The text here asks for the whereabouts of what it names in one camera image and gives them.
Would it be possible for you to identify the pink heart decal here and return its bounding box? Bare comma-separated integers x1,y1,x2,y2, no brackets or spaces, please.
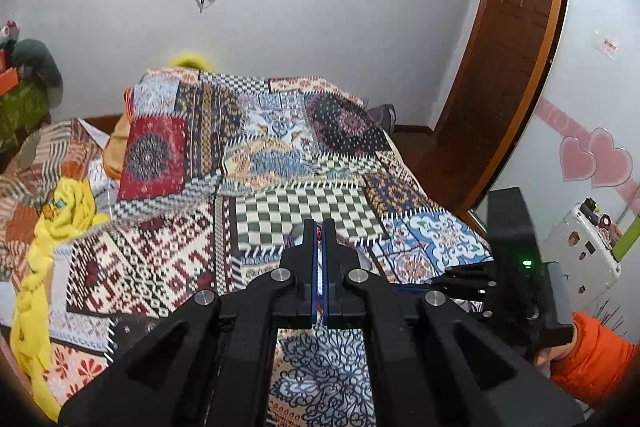
536,99,640,204

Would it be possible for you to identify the green cloth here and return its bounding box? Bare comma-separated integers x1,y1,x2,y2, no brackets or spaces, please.
0,79,54,148

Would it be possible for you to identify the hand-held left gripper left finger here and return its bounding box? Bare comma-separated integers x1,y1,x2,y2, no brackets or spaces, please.
57,219,321,427

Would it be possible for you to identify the person's right hand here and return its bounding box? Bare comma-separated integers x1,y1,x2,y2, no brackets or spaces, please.
531,338,577,369

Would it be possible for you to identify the brown wooden door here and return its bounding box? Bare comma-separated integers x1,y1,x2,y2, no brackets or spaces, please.
414,0,572,229

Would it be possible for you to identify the striped orange blanket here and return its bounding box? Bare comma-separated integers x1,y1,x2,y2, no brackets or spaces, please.
0,118,109,284

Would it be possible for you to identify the white suitcase with stickers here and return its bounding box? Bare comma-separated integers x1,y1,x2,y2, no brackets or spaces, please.
542,201,624,294

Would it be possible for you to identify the green plastic object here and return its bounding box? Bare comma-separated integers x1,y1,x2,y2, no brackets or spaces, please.
612,215,640,264

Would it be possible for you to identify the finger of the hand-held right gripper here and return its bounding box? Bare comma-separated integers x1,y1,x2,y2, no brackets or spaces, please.
387,280,497,306
443,262,498,284

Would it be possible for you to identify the yellow plastic object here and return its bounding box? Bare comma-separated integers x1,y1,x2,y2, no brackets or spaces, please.
167,50,214,73

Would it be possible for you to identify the orange box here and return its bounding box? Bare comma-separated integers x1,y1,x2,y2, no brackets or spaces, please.
0,49,21,97

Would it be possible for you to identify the person's right forearm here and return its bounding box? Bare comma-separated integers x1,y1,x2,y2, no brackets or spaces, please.
549,311,639,411

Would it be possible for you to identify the orange pillow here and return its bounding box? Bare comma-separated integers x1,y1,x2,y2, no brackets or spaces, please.
102,89,136,180

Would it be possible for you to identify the patchwork printed blanket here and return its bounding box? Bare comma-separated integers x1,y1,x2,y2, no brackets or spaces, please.
42,67,497,427

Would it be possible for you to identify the yellow cloth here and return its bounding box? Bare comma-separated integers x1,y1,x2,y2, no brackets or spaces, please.
10,177,111,423

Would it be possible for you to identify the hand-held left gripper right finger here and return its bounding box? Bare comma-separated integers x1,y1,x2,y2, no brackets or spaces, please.
322,219,586,427

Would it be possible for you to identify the small wall sticker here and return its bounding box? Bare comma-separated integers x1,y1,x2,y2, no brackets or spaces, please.
594,31,620,60

